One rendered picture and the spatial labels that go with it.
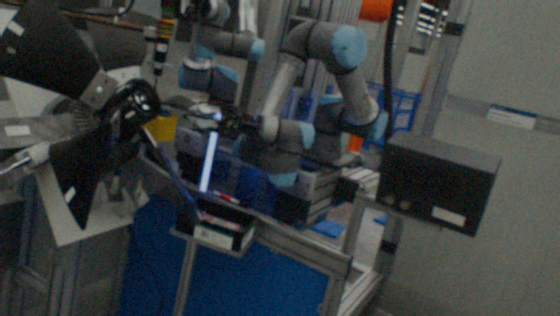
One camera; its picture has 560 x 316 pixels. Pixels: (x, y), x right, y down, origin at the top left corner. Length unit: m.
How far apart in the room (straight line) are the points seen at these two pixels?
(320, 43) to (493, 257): 1.80
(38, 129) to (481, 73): 2.22
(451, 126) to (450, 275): 0.81
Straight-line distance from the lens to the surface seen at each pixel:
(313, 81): 2.06
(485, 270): 2.96
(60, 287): 1.51
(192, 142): 1.97
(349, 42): 1.43
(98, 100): 1.26
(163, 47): 1.32
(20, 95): 1.40
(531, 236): 2.90
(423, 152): 1.34
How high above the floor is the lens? 1.44
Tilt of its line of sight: 12 degrees down
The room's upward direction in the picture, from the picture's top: 11 degrees clockwise
